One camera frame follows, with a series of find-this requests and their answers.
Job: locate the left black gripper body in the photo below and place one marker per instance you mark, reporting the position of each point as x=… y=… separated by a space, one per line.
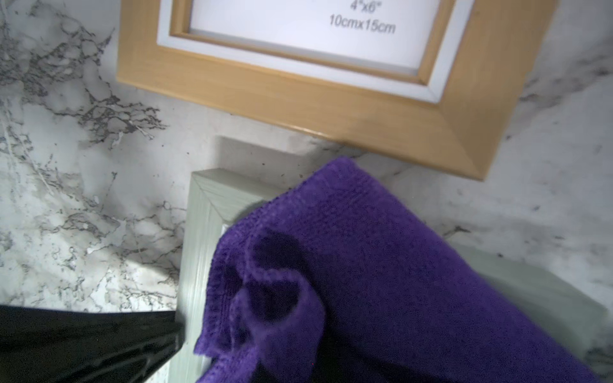
x=39 y=345

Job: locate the grey green picture frame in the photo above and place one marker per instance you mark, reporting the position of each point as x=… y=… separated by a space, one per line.
x=218 y=198

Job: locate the purple cloth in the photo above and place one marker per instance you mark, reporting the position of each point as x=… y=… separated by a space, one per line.
x=336 y=281

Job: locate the light wooden picture frame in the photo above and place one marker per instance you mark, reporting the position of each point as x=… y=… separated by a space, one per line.
x=454 y=123

